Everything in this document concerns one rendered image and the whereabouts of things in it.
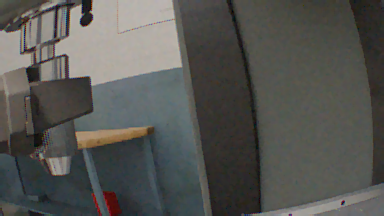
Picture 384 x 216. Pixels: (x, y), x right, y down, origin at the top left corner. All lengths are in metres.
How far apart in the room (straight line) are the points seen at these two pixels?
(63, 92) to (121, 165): 5.60
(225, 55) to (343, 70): 0.16
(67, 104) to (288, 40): 0.38
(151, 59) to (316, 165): 4.99
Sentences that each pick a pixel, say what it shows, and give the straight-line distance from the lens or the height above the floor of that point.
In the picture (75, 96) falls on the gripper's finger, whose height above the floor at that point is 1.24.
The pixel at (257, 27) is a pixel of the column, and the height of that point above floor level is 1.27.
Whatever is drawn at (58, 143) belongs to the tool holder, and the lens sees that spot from 0.46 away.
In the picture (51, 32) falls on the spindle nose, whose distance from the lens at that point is 0.46.
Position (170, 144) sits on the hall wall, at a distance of 5.73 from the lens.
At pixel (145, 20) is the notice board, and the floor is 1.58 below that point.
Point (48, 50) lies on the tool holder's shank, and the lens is 0.47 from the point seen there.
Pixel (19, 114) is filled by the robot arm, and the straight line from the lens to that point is 0.41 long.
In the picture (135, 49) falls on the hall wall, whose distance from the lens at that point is 5.84.
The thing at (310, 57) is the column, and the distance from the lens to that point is 0.78.
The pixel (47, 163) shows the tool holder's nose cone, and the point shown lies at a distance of 0.47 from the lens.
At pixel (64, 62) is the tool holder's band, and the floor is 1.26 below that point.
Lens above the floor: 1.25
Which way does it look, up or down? 3 degrees down
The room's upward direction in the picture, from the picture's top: 9 degrees counter-clockwise
